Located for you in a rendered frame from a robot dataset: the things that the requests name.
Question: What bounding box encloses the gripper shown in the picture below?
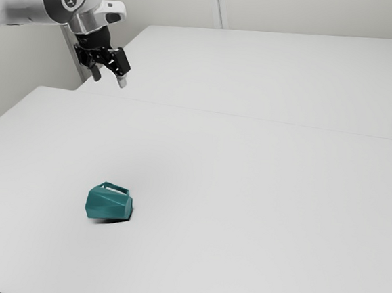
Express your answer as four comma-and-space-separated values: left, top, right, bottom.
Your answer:
70, 23, 135, 89

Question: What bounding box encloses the teal faceted mug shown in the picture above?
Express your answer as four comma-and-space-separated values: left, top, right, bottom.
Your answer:
84, 179, 136, 223

